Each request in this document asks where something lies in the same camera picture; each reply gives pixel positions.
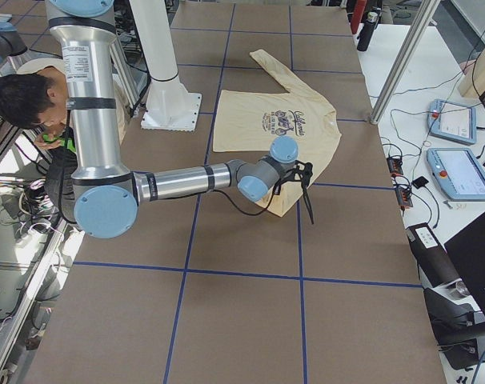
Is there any cream long-sleeve printed shirt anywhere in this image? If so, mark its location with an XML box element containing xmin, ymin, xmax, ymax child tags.
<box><xmin>212</xmin><ymin>49</ymin><xmax>344</xmax><ymax>219</ymax></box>

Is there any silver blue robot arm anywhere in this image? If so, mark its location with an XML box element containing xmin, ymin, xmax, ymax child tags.
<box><xmin>46</xmin><ymin>1</ymin><xmax>298</xmax><ymax>238</ymax></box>

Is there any black water bottle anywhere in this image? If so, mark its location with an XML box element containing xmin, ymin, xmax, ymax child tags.
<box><xmin>357</xmin><ymin>11</ymin><xmax>379</xmax><ymax>52</ymax></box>

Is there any upper blue teach pendant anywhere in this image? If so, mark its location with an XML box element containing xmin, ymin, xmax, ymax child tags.
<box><xmin>427</xmin><ymin>98</ymin><xmax>477</xmax><ymax>145</ymax></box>

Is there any blue teach pendant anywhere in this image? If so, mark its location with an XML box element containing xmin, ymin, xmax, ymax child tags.
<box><xmin>427</xmin><ymin>148</ymin><xmax>485</xmax><ymax>201</ymax></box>
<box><xmin>427</xmin><ymin>98</ymin><xmax>477</xmax><ymax>145</ymax></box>

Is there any lower blue teach pendant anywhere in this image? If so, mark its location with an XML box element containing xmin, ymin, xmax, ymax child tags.
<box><xmin>427</xmin><ymin>148</ymin><xmax>485</xmax><ymax>201</ymax></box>

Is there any seated person in beige shirt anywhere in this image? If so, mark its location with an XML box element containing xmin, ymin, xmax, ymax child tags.
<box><xmin>0</xmin><ymin>58</ymin><xmax>130</xmax><ymax>226</ymax></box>

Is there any black monitor screen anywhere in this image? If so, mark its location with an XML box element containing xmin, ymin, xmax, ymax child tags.
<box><xmin>445</xmin><ymin>212</ymin><xmax>485</xmax><ymax>313</ymax></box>

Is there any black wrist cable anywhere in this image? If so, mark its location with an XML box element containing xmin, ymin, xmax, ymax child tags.
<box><xmin>216</xmin><ymin>159</ymin><xmax>318</xmax><ymax>226</ymax></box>

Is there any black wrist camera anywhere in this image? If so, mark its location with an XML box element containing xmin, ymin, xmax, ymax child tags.
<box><xmin>283</xmin><ymin>160</ymin><xmax>313</xmax><ymax>189</ymax></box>

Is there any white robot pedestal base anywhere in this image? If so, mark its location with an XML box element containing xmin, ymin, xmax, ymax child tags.
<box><xmin>130</xmin><ymin>0</ymin><xmax>202</xmax><ymax>132</ymax></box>

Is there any aluminium frame post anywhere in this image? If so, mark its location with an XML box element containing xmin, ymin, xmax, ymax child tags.
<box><xmin>370</xmin><ymin>0</ymin><xmax>441</xmax><ymax>125</ymax></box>

